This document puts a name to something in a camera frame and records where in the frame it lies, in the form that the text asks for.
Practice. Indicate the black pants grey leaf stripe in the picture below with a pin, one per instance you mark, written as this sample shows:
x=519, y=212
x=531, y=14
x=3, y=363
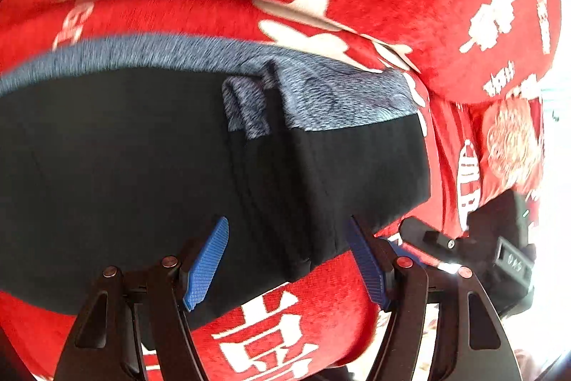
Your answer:
x=111, y=162

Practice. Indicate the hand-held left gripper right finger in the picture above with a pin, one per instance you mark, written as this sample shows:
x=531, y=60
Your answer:
x=369, y=265

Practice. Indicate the red cushion gold print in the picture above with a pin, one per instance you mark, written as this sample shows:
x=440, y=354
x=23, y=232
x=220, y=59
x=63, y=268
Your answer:
x=513, y=144

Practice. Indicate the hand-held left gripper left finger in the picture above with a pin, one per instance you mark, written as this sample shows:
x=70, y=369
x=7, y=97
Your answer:
x=206, y=265

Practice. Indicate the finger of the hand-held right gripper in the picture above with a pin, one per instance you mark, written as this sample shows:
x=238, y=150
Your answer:
x=435, y=247

